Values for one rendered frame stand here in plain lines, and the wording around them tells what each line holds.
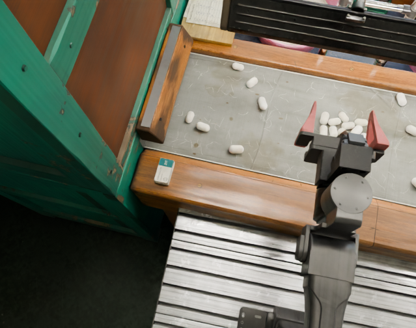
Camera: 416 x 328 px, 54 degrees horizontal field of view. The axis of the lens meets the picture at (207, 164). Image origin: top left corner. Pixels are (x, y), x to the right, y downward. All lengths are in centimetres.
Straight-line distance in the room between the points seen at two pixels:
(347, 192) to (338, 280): 13
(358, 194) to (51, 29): 46
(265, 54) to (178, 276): 62
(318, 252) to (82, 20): 48
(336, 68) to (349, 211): 64
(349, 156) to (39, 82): 42
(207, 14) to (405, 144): 62
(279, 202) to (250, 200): 7
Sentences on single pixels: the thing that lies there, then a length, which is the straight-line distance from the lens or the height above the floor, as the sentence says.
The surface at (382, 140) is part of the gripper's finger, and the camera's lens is 71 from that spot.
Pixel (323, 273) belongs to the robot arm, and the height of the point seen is 110.
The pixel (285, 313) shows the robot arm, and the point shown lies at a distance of 91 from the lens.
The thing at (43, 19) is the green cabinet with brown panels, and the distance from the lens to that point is 58.
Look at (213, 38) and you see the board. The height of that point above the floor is 78.
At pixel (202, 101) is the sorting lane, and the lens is 110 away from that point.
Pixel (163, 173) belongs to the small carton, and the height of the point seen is 78.
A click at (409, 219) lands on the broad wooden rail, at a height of 76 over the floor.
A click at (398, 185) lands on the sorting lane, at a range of 110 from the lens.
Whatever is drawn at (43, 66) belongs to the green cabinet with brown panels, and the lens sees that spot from 56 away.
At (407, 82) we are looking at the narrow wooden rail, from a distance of 120.
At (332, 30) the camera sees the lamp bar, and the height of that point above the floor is 108.
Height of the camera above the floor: 172
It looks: 71 degrees down
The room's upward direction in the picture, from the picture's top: 5 degrees counter-clockwise
